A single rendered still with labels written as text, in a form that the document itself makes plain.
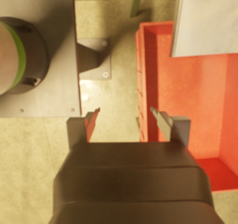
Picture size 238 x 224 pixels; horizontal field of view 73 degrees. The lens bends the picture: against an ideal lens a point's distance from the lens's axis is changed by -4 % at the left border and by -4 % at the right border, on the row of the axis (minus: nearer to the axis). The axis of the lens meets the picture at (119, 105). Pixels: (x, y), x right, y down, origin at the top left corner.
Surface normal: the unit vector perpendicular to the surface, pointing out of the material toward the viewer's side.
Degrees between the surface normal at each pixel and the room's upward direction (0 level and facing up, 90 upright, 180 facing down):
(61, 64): 0
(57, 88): 0
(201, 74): 0
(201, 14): 30
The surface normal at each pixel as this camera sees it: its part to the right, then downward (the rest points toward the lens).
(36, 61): 0.92, 0.25
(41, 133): 0.00, 0.25
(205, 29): 0.04, 0.70
